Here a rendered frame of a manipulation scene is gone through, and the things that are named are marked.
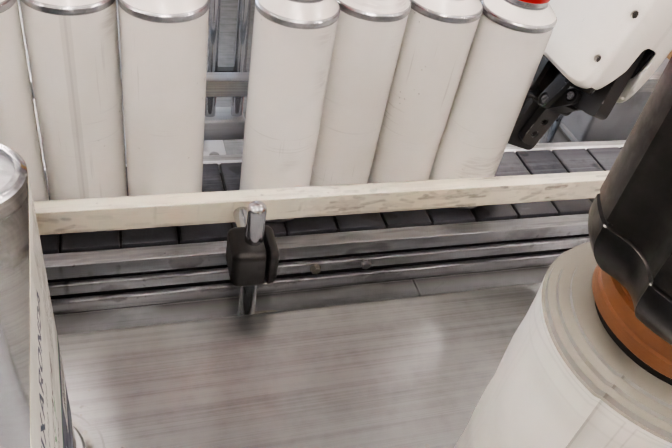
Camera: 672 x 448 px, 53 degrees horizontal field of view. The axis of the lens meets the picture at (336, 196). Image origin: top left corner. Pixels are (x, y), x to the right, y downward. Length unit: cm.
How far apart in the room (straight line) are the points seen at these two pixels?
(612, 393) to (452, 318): 26
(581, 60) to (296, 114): 20
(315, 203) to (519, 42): 17
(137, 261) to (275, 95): 14
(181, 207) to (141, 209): 3
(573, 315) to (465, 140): 30
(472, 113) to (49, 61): 28
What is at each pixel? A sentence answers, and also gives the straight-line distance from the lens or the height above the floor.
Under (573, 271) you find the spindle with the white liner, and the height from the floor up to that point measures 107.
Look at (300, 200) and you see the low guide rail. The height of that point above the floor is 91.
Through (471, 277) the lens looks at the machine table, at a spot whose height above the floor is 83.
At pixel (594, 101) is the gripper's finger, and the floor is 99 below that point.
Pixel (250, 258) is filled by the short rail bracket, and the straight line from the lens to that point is 41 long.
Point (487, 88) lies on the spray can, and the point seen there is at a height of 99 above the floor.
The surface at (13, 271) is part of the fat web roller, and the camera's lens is 25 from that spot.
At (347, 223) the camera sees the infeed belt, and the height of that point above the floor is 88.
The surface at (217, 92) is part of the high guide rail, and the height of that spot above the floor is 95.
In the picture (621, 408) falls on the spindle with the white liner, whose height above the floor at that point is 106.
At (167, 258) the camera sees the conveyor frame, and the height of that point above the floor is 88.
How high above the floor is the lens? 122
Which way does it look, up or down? 40 degrees down
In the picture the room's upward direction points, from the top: 12 degrees clockwise
